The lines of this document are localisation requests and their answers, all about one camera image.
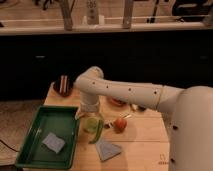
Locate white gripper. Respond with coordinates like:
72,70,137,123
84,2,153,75
75,102,103,119

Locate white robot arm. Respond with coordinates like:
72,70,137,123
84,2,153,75
74,66,213,171

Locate green plastic cup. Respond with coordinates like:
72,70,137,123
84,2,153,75
83,117,98,134

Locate red and white dish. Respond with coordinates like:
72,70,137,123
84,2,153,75
109,98,126,107

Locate green plastic tray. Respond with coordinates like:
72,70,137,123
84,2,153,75
15,106,80,169

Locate dark brown bowl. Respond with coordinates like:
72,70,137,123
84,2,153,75
53,75,73,97

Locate red tomato toy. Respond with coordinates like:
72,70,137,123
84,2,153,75
114,118,127,133

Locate grey folded cloth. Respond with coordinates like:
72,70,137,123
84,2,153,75
95,138,122,162

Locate grey sponge in tray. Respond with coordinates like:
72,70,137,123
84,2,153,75
42,133,65,154

